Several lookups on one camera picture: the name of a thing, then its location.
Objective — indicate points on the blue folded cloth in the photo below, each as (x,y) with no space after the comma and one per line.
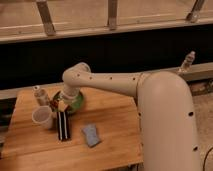
(90,132)

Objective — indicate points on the bottle on ledge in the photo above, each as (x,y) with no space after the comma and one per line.
(189,59)

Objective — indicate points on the left metal bracket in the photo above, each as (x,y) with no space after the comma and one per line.
(45,17)

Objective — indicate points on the metal bracket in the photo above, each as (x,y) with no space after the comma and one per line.
(112,14)
(194,13)
(45,17)

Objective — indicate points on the green ceramic bowl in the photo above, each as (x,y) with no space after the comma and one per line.
(74,104)

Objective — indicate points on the clear plastic cup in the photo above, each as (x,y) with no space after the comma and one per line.
(43,116)

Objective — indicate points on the clear plastic bottle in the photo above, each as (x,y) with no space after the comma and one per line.
(41,96)

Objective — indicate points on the black white striped cloth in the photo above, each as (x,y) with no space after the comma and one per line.
(63,126)

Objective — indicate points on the middle metal bracket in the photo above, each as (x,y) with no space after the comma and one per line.
(112,14)

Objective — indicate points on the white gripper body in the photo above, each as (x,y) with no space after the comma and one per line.
(62,106)

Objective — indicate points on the wooden table board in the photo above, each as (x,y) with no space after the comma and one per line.
(28,147)

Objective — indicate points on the dark red pepper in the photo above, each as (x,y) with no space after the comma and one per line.
(54,105)

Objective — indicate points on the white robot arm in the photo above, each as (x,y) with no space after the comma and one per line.
(165,103)

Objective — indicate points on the right metal bracket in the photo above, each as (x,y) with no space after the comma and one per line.
(194,13)

